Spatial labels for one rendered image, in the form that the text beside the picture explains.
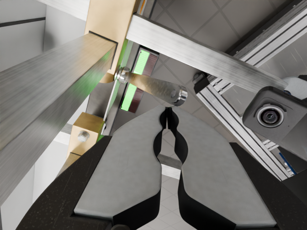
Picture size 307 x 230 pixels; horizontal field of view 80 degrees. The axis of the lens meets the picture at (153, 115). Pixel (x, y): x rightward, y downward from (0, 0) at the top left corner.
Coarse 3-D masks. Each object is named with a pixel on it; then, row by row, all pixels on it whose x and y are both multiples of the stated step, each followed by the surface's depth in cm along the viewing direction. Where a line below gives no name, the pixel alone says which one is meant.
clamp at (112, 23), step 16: (96, 0) 21; (112, 0) 21; (128, 0) 21; (96, 16) 22; (112, 16) 22; (128, 16) 22; (96, 32) 23; (112, 32) 23; (112, 64) 25; (112, 80) 28
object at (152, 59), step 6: (150, 54) 40; (150, 60) 41; (150, 66) 42; (144, 72) 43; (150, 72) 43; (138, 90) 45; (138, 96) 46; (132, 102) 47; (138, 102) 47; (132, 108) 48
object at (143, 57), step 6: (144, 54) 41; (138, 60) 41; (144, 60) 41; (138, 66) 42; (138, 72) 43; (132, 90) 45; (126, 96) 46; (132, 96) 46; (126, 102) 47; (126, 108) 48
